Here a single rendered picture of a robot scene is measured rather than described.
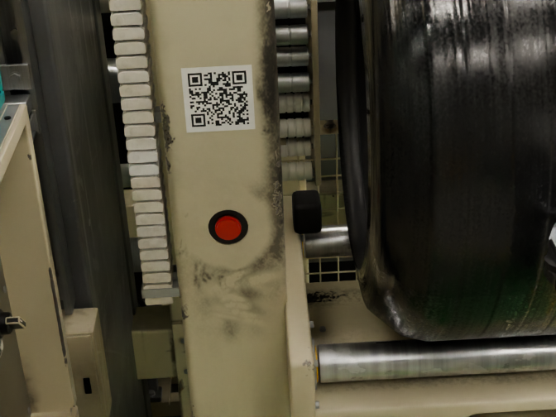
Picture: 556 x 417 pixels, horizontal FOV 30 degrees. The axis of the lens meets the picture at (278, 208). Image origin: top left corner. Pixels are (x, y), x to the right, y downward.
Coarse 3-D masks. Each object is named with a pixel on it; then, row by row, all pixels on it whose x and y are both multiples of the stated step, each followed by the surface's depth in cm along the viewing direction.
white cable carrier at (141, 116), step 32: (128, 0) 107; (128, 32) 109; (128, 64) 110; (128, 96) 112; (128, 128) 114; (128, 160) 116; (160, 160) 118; (160, 192) 118; (160, 224) 120; (160, 256) 122; (160, 288) 124
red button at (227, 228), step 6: (228, 216) 119; (216, 222) 119; (222, 222) 118; (228, 222) 118; (234, 222) 119; (216, 228) 119; (222, 228) 119; (228, 228) 119; (234, 228) 119; (240, 228) 119; (222, 234) 119; (228, 234) 119; (234, 234) 119
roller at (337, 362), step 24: (528, 336) 122; (552, 336) 122; (336, 360) 120; (360, 360) 120; (384, 360) 120; (408, 360) 120; (432, 360) 120; (456, 360) 120; (480, 360) 120; (504, 360) 121; (528, 360) 121; (552, 360) 121
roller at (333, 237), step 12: (324, 228) 146; (336, 228) 146; (312, 240) 145; (324, 240) 145; (336, 240) 145; (348, 240) 145; (312, 252) 145; (324, 252) 145; (336, 252) 145; (348, 252) 146
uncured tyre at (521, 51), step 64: (384, 0) 98; (448, 0) 95; (512, 0) 95; (384, 64) 97; (448, 64) 94; (512, 64) 94; (384, 128) 98; (448, 128) 95; (512, 128) 95; (384, 192) 100; (448, 192) 96; (512, 192) 96; (384, 256) 105; (448, 256) 100; (512, 256) 100; (384, 320) 118; (448, 320) 108; (512, 320) 109
